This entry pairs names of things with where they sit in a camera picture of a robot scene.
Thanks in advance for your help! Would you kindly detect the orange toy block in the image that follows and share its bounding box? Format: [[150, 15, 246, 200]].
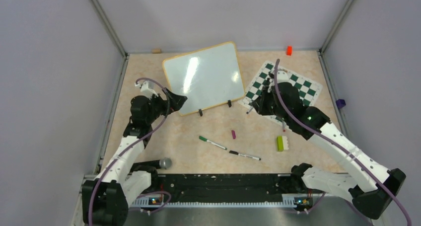
[[286, 46, 293, 56]]

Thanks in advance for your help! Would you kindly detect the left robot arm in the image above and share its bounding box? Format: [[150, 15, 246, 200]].
[[82, 88, 188, 226]]

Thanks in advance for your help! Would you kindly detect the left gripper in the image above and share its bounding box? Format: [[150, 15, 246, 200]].
[[145, 87, 187, 124]]

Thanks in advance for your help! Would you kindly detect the green capped marker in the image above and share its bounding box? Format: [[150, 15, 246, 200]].
[[199, 136, 228, 151]]

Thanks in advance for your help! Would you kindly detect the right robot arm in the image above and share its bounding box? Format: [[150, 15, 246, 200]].
[[250, 82, 406, 220]]

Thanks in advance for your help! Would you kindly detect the black grey microphone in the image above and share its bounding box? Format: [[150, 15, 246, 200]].
[[140, 157, 172, 169]]

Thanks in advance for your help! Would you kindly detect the green white toy brick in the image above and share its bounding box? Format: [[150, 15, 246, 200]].
[[276, 136, 289, 152]]

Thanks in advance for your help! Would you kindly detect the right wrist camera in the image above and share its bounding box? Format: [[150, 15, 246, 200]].
[[274, 70, 289, 83]]

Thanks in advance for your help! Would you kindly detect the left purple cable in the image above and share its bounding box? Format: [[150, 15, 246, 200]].
[[87, 77, 172, 226]]

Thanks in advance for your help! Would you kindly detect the purple toy block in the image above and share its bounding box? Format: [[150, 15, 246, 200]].
[[336, 99, 346, 109]]

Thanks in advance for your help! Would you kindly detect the black capped marker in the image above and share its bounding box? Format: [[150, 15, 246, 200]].
[[229, 151, 262, 161]]

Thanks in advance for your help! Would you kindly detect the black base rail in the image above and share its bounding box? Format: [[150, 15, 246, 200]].
[[144, 173, 310, 203]]

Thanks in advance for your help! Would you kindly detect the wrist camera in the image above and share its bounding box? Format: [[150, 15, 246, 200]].
[[139, 80, 159, 98], [274, 70, 289, 83]]

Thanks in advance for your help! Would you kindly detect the whiteboard wire stand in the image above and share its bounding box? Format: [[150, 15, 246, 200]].
[[198, 100, 232, 117]]

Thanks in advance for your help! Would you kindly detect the yellow framed whiteboard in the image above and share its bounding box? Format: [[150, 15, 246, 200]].
[[162, 41, 245, 116]]

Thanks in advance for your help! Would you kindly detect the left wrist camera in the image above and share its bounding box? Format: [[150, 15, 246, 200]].
[[139, 80, 159, 98]]

